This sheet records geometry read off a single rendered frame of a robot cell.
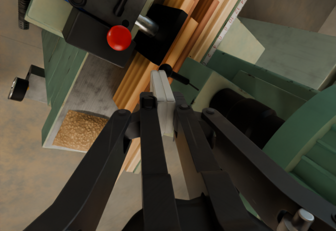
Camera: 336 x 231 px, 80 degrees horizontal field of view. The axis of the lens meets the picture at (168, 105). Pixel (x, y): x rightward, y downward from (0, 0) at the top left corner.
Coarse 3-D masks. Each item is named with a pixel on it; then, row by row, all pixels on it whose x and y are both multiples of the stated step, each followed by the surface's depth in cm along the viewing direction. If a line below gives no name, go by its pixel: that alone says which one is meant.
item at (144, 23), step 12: (156, 12) 35; (168, 12) 32; (180, 12) 30; (144, 24) 31; (156, 24) 33; (168, 24) 31; (180, 24) 31; (144, 36) 36; (156, 36) 33; (168, 36) 31; (144, 48) 35; (156, 48) 32; (168, 48) 32; (156, 60) 32
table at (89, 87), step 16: (160, 0) 37; (80, 64) 36; (96, 64) 37; (112, 64) 38; (128, 64) 40; (64, 80) 41; (80, 80) 37; (96, 80) 38; (112, 80) 40; (64, 96) 37; (80, 96) 38; (96, 96) 40; (112, 96) 42; (64, 112) 38; (96, 112) 42; (112, 112) 44; (48, 128) 39; (48, 144) 40
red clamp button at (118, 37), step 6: (108, 30) 24; (114, 30) 24; (120, 30) 24; (126, 30) 24; (108, 36) 24; (114, 36) 24; (120, 36) 24; (126, 36) 25; (108, 42) 24; (114, 42) 24; (120, 42) 25; (126, 42) 25; (114, 48) 25; (120, 48) 25
